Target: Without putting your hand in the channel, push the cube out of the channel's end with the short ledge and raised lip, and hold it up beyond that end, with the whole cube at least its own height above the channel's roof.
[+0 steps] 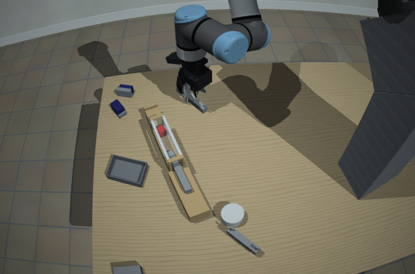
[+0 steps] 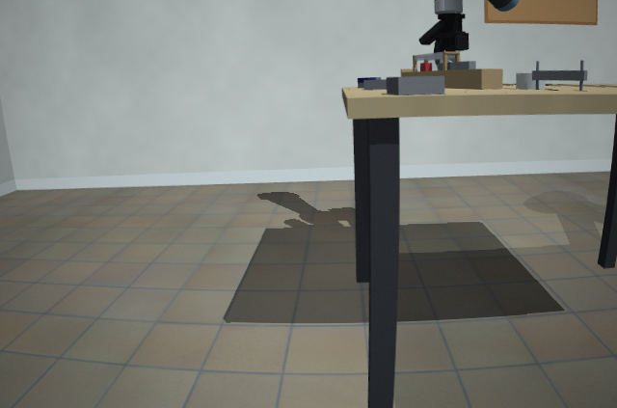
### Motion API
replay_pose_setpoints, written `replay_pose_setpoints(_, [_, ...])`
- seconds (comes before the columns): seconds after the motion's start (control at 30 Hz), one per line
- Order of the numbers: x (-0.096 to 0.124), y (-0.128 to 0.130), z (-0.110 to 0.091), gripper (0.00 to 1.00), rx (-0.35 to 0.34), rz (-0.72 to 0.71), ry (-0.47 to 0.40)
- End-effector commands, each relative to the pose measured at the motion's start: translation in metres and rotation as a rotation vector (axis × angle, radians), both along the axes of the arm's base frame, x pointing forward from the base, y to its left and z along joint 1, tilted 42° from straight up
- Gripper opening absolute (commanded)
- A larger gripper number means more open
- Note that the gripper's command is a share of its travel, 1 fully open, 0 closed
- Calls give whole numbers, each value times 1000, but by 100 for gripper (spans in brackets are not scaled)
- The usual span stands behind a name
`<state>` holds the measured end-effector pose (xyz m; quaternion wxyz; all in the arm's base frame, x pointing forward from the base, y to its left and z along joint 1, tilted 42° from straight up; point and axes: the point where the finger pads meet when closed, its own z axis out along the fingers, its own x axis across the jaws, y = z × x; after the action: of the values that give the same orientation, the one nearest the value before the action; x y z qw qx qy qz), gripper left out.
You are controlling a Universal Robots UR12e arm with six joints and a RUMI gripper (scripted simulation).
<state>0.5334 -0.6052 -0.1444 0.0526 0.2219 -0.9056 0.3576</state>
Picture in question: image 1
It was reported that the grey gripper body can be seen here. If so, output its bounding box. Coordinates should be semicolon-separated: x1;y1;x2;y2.
178;57;212;93

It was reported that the grey square stick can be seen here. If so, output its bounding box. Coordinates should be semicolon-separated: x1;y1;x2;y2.
172;161;192;194
176;88;208;113

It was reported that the grey cylinder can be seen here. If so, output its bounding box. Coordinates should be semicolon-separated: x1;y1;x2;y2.
220;203;244;227

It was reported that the grey flat bar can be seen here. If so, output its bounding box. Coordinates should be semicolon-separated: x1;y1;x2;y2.
226;226;261;254

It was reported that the clear glass channel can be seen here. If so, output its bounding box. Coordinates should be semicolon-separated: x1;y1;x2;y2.
150;116;182;165

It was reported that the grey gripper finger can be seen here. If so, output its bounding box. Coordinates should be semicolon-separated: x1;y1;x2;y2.
176;75;195;103
194;88;206;97

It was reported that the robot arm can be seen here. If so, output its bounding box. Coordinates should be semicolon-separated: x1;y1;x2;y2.
165;0;415;65

